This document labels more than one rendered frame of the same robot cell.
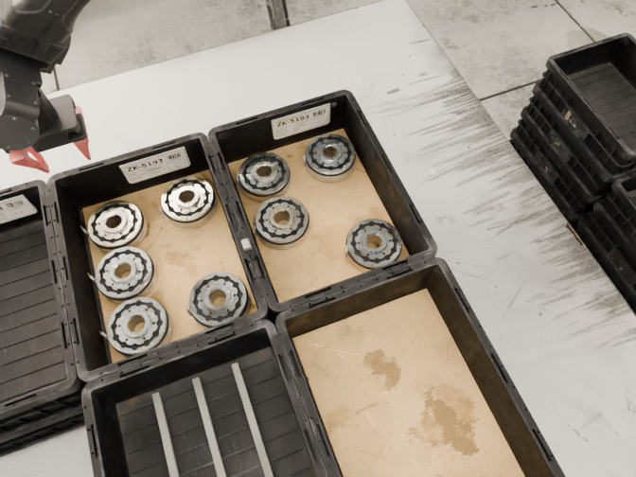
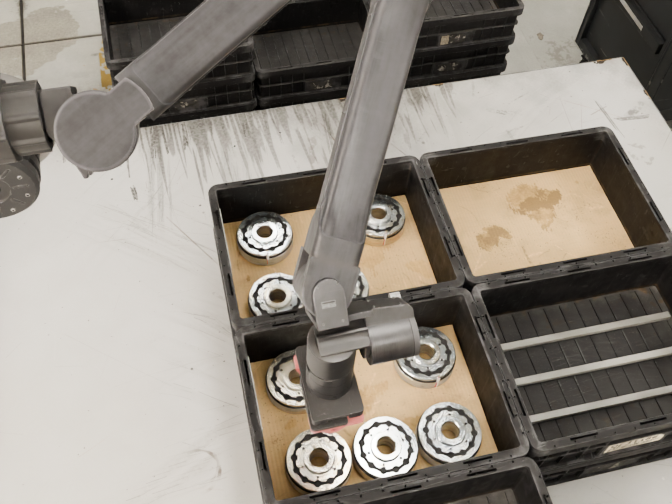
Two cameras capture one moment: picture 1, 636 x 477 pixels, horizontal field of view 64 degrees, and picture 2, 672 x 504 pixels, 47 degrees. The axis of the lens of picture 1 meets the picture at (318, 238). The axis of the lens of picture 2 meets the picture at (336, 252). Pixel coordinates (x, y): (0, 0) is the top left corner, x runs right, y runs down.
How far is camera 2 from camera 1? 98 cm
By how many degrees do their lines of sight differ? 42
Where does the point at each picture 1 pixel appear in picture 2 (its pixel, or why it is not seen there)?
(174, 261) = (368, 404)
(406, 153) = not seen: hidden behind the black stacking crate
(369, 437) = (550, 257)
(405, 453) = (561, 235)
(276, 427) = (542, 324)
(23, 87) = (379, 302)
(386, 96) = (139, 201)
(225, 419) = (537, 364)
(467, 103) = (175, 133)
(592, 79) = (127, 45)
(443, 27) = not seen: outside the picture
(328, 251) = (374, 259)
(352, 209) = not seen: hidden behind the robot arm
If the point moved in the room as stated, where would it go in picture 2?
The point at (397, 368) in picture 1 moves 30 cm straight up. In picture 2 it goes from (493, 227) to (532, 117)
